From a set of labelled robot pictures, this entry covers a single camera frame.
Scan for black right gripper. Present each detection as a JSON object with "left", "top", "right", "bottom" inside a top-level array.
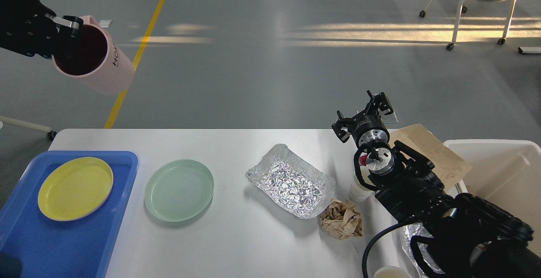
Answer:
[{"left": 331, "top": 90, "right": 394, "bottom": 147}]

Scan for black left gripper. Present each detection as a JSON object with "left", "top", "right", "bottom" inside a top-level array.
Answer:
[{"left": 0, "top": 0, "right": 84, "bottom": 59}]

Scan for pink mug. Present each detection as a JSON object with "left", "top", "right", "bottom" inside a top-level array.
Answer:
[{"left": 52, "top": 16, "right": 135, "bottom": 95}]

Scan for light green plate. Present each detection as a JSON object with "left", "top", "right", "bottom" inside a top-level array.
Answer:
[{"left": 144, "top": 159, "right": 214, "bottom": 223}]

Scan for teal mug yellow inside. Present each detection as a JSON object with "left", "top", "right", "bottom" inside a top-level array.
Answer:
[{"left": 0, "top": 252, "right": 22, "bottom": 278}]

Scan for crumpled foil under arm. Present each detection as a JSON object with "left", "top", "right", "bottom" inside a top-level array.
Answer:
[{"left": 401, "top": 223, "right": 444, "bottom": 275}]

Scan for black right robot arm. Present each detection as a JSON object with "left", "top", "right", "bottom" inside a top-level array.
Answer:
[{"left": 332, "top": 92, "right": 541, "bottom": 278}]

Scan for white paper on floor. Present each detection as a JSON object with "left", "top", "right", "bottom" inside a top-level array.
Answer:
[{"left": 98, "top": 19, "right": 112, "bottom": 28}]

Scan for white paper cup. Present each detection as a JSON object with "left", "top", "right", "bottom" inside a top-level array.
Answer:
[{"left": 349, "top": 175, "right": 373, "bottom": 202}]

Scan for aluminium foil tray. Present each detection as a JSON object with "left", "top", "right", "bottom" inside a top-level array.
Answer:
[{"left": 245, "top": 144, "right": 336, "bottom": 220}]

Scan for brown paper bag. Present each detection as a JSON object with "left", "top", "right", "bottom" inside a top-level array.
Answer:
[{"left": 390, "top": 124, "right": 472, "bottom": 193}]

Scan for crumpled brown paper ball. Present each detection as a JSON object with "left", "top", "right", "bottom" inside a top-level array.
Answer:
[{"left": 319, "top": 198, "right": 364, "bottom": 240}]

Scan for white leg with caster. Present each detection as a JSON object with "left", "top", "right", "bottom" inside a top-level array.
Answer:
[{"left": 0, "top": 116, "right": 57, "bottom": 141}]

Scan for white plastic bin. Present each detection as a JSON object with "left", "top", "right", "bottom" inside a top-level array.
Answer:
[{"left": 444, "top": 139, "right": 541, "bottom": 255}]

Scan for white cup bottom edge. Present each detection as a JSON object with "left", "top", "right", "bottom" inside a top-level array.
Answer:
[{"left": 373, "top": 266, "right": 412, "bottom": 278}]

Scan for yellow plate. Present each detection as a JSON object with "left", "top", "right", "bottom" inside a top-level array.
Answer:
[{"left": 37, "top": 157, "right": 114, "bottom": 222}]

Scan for white bar on floor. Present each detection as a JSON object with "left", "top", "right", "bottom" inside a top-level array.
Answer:
[{"left": 518, "top": 46, "right": 541, "bottom": 55}]

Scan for blue plastic tray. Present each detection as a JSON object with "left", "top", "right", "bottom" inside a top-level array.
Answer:
[{"left": 0, "top": 150, "right": 138, "bottom": 278}]

